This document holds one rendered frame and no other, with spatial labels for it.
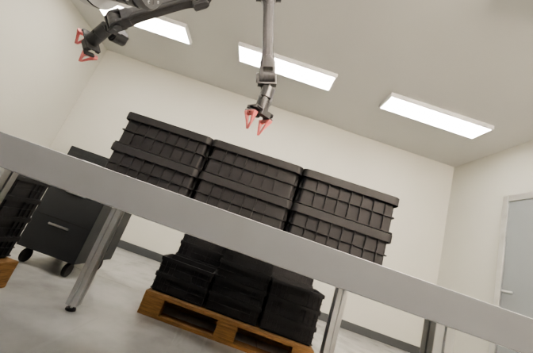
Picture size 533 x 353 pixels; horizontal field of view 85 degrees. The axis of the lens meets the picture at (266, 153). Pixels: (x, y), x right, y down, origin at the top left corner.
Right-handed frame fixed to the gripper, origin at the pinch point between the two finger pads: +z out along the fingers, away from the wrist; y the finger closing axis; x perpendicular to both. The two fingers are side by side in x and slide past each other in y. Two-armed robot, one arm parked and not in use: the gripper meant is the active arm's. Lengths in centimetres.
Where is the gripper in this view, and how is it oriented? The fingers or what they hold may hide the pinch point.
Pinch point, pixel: (253, 130)
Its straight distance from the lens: 119.5
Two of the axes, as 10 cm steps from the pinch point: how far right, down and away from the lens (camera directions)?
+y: -6.8, -3.9, -6.2
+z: -3.2, 9.2, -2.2
